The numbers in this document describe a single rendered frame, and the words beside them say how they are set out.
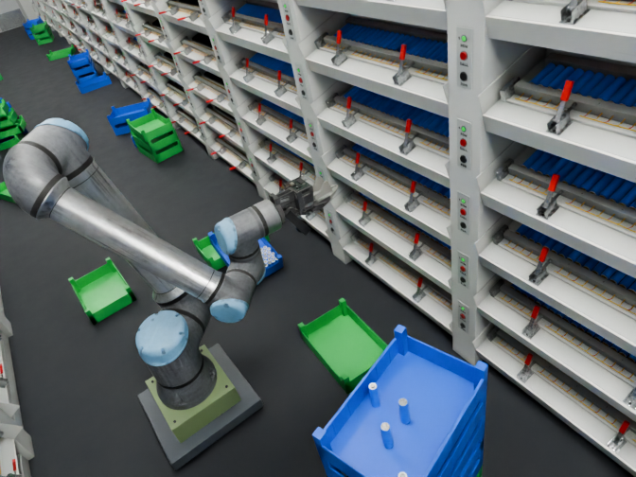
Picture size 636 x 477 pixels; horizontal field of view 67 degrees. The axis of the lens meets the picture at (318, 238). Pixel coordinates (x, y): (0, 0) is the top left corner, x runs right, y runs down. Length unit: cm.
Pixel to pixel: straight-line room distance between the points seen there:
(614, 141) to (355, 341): 110
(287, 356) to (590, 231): 110
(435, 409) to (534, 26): 72
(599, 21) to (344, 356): 124
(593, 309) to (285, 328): 109
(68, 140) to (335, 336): 107
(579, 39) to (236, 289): 90
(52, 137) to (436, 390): 105
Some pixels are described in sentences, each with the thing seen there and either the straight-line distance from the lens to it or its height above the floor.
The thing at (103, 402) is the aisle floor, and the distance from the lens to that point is 197.
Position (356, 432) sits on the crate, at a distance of 102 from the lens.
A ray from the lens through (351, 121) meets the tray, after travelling 155.
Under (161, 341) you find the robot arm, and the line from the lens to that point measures 143.
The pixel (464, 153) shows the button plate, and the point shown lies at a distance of 118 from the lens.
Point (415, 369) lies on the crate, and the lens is 108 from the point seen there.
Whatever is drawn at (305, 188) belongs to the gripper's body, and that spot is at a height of 68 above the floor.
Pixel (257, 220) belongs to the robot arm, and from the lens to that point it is 127.
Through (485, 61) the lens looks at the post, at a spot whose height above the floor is 99.
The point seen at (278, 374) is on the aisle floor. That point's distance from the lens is 174.
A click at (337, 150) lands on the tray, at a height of 53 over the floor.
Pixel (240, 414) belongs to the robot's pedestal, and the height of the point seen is 6.
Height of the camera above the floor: 137
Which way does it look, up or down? 38 degrees down
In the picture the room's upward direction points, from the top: 13 degrees counter-clockwise
